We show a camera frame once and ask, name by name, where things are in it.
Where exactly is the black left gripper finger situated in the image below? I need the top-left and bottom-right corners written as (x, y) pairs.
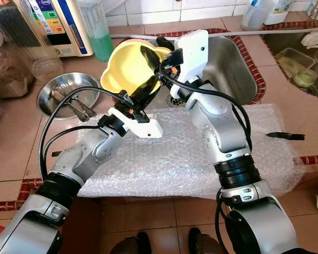
top-left (128, 78), bottom-right (149, 101)
top-left (140, 73), bottom-right (165, 105)

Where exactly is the yellow plastic bowl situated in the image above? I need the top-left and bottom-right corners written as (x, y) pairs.
top-left (100, 38), bottom-right (173, 96)

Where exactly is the green dish soap bottle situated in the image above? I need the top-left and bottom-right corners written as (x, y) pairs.
top-left (77, 0), bottom-right (114, 63)

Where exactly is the steel sink basin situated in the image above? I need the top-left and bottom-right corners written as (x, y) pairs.
top-left (260, 24), bottom-right (318, 98)
top-left (148, 29), bottom-right (266, 106)

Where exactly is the steel spoon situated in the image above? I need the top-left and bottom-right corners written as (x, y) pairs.
top-left (52, 89), bottom-right (91, 122)

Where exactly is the clear bubble wrap sheet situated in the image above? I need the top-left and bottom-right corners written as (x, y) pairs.
top-left (77, 103), bottom-right (307, 201)

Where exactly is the white pipe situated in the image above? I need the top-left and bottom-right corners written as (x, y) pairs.
top-left (110, 28), bottom-right (318, 40)

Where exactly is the steel bowl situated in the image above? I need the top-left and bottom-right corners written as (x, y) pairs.
top-left (37, 72), bottom-right (102, 120)

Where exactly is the clear toothbrush cup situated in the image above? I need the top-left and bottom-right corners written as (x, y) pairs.
top-left (241, 0), bottom-right (273, 31)

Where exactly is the beige water ionizer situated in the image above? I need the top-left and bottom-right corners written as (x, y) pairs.
top-left (19, 0), bottom-right (95, 58)

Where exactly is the glass food container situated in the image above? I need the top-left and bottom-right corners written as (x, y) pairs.
top-left (276, 48), bottom-right (318, 88)

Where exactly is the black robot left foot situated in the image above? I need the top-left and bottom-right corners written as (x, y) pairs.
top-left (109, 231), bottom-right (152, 254)

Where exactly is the black robot foot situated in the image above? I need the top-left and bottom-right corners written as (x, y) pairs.
top-left (109, 231), bottom-right (152, 254)
top-left (188, 228), bottom-right (223, 254)

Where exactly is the black robot right foot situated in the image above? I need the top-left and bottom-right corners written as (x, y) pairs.
top-left (188, 228), bottom-right (223, 254)

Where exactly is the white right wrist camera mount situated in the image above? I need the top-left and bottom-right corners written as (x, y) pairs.
top-left (172, 30), bottom-right (209, 85)

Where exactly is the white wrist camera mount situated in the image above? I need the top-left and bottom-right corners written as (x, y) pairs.
top-left (107, 106), bottom-right (164, 139)
top-left (172, 30), bottom-right (209, 85)

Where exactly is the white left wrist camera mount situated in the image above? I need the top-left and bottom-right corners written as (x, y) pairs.
top-left (107, 106), bottom-right (164, 139)

